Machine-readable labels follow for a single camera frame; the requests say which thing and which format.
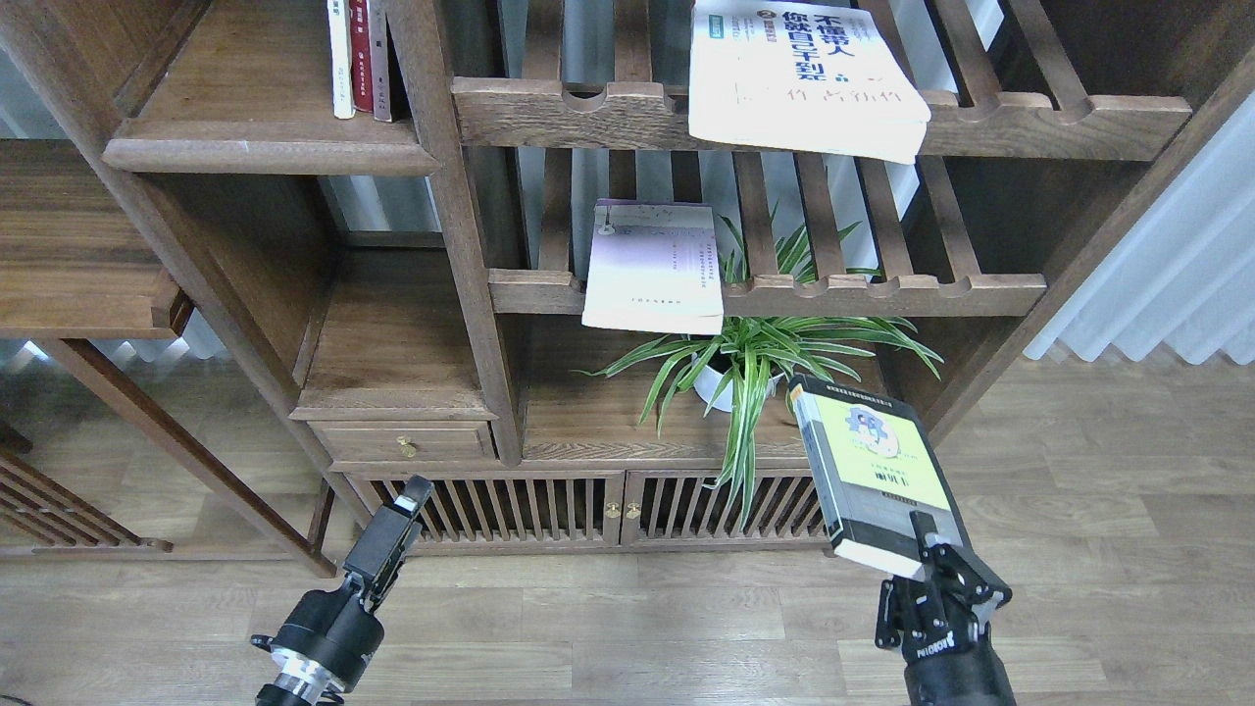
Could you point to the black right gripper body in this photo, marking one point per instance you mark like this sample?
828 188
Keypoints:
940 625

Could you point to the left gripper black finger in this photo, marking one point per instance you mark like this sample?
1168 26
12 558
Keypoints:
374 561

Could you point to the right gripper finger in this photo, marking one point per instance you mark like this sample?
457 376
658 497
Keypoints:
926 535

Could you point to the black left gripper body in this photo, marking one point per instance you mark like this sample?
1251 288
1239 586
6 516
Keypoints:
324 646

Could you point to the yellow and grey book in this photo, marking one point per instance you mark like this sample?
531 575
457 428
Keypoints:
872 465

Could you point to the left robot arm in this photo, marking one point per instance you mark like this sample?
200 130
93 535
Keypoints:
327 642

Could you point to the brass drawer knob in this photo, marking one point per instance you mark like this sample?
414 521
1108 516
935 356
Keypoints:
407 449

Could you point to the green spider plant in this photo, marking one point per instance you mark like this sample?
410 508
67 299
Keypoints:
760 349

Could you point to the white plant pot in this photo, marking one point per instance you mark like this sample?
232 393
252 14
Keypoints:
707 383

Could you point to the dark wooden bookshelf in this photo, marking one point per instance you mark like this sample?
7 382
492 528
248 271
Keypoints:
407 279

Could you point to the white curtain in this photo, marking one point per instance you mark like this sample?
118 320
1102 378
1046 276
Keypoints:
1184 275

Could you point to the pale purple book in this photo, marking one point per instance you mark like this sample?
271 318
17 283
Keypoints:
654 267

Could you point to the grey upright book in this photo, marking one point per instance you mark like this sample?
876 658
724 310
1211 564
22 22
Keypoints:
380 62

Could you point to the large white book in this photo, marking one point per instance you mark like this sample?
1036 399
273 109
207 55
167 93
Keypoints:
803 77

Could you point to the red upright book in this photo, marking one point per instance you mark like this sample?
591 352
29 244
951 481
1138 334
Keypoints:
361 62

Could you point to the white upright book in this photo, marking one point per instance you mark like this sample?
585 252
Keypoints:
339 43

